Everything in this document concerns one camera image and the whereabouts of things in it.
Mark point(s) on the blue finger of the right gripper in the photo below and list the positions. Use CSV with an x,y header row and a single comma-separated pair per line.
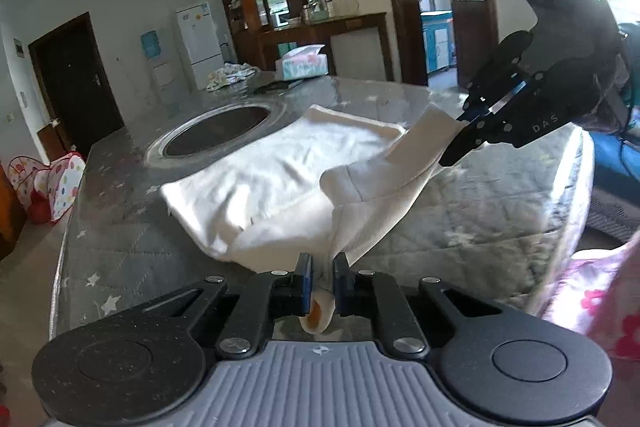
x,y
497,71
499,109

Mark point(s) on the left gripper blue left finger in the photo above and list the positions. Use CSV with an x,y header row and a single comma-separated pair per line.
x,y
265,299

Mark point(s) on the dark wooden door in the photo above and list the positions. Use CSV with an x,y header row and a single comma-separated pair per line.
x,y
70,73

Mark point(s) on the water dispenser with blue bottle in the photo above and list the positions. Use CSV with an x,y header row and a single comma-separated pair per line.
x,y
159,65

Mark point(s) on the wooden console table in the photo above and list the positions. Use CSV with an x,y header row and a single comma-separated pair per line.
x,y
261,48

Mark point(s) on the white refrigerator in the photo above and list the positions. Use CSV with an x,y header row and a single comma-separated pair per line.
x,y
200,41

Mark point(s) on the round black induction cooktop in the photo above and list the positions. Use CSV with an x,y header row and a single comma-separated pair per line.
x,y
216,129

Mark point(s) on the cream white garment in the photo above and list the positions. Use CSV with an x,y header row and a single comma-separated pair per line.
x,y
329,183

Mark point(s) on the crumpled patterned cloth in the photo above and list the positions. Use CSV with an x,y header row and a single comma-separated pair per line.
x,y
230,74

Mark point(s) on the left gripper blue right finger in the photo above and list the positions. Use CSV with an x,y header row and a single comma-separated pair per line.
x,y
377,297

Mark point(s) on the tissue pack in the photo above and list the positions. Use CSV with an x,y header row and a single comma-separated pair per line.
x,y
302,63

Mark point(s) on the polka dot play tent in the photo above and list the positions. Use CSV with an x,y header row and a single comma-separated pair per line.
x,y
46,192

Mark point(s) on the black remote on table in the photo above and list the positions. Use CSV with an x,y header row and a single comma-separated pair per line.
x,y
277,86

